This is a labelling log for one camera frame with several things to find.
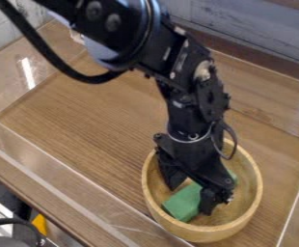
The green rectangular block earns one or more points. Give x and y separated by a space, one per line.
182 203

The brown wooden bowl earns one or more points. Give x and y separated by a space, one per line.
230 217

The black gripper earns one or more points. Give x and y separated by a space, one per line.
197 159

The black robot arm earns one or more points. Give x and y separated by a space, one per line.
130 35

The yellow tag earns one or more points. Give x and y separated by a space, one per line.
39 222

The clear acrylic barrier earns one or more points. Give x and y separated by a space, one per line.
78 205

